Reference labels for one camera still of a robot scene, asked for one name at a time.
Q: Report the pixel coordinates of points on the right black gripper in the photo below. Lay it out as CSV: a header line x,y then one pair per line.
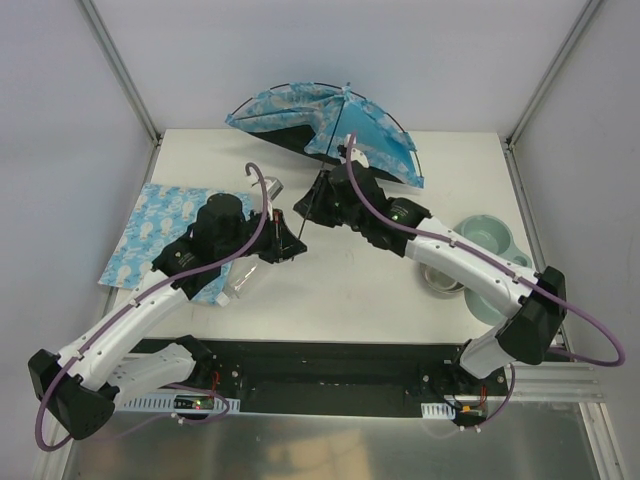
x,y
323,201

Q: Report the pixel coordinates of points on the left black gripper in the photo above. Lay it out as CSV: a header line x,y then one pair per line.
x,y
275,236

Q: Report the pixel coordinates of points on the clear plastic water bottle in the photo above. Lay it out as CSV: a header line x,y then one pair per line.
x,y
241,276

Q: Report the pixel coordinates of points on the blue snowman pet tent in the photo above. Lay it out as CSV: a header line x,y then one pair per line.
x,y
325,120

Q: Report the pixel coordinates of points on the thin black tent pole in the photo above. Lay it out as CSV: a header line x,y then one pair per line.
x,y
350,100

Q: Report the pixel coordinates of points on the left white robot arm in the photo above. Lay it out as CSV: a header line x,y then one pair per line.
x,y
83,383

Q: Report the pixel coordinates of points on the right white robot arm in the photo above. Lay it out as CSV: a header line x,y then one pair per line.
x,y
530,302

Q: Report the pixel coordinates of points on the blue snowman tent mat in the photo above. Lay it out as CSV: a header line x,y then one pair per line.
x,y
161,214

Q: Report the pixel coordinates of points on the green double pet bowl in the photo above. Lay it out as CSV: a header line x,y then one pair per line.
x,y
494,235

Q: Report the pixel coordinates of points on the stainless steel bowl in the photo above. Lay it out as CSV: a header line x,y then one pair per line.
x,y
440,285

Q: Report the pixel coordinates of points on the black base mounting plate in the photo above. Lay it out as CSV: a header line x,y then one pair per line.
x,y
310,378

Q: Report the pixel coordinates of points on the right aluminium frame post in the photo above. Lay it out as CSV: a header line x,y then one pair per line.
x,y
584,20

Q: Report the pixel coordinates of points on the aluminium frame post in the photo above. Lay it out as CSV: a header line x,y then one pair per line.
x,y
107,45
584,20

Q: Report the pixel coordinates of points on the left aluminium frame post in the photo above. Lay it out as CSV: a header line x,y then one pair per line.
x,y
107,45

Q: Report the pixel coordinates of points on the aluminium front rail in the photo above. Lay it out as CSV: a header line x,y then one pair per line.
x,y
552,379

